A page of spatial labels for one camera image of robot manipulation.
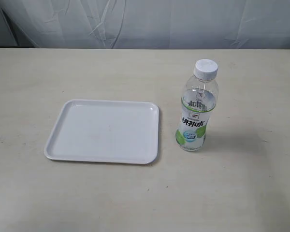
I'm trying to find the white backdrop curtain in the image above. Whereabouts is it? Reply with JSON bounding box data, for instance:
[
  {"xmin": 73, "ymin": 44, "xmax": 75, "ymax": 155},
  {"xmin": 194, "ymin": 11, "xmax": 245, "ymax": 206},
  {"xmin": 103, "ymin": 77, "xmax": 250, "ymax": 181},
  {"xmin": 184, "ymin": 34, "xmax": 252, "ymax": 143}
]
[{"xmin": 0, "ymin": 0, "xmax": 290, "ymax": 49}]

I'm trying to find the white rectangular plastic tray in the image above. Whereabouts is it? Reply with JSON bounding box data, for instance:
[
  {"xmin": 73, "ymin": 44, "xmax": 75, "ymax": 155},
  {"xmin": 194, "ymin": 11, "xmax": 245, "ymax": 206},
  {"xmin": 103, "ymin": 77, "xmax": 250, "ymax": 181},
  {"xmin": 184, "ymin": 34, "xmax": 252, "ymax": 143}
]
[{"xmin": 44, "ymin": 99, "xmax": 160, "ymax": 165}]

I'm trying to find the clear plastic water bottle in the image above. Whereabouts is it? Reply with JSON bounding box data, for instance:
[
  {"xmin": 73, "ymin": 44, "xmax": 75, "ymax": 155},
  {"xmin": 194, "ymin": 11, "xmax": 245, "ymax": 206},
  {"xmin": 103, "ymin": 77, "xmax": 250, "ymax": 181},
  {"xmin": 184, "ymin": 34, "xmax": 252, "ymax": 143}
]
[{"xmin": 175, "ymin": 59, "xmax": 218, "ymax": 151}]

